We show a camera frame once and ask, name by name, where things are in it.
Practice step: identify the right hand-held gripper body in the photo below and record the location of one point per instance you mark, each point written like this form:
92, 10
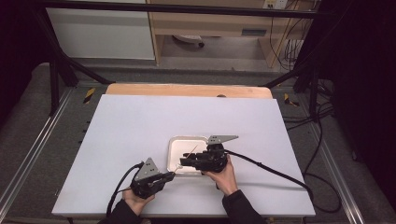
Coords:
211, 160

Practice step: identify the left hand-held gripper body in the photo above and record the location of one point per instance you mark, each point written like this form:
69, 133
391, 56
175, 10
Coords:
146, 185

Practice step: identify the thin wooden skewer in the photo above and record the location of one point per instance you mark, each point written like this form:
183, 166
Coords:
193, 150

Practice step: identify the square metal tray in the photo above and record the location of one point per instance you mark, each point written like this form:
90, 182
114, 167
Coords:
180, 147

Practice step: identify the person's left hand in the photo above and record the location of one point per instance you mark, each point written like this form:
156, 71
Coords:
135, 202

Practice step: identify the person's right hand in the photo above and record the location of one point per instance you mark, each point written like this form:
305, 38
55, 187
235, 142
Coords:
225, 182

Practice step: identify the white board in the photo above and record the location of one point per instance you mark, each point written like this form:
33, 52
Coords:
140, 124

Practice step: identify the wooden table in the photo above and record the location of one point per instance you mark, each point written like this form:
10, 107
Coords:
186, 90

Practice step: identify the yellow black tape strip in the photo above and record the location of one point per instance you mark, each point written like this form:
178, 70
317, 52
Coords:
89, 95
291, 100

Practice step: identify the white chair base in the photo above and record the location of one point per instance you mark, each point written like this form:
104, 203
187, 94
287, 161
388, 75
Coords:
188, 39

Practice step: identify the black metal stand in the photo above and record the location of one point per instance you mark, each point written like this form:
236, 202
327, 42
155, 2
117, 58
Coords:
54, 81
313, 87

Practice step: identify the wooden desk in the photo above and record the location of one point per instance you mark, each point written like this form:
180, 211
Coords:
211, 23

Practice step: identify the black metal crossbar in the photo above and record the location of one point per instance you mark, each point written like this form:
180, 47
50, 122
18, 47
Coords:
186, 8

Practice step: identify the white cabinet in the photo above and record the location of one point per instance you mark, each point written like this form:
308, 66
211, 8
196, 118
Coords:
99, 34

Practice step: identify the dark curtain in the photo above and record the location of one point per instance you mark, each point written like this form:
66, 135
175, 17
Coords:
15, 56
367, 93

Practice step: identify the aluminium rail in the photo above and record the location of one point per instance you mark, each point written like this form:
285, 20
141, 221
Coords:
34, 149
339, 174

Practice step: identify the white wall socket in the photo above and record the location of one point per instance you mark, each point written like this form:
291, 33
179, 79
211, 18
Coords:
275, 3

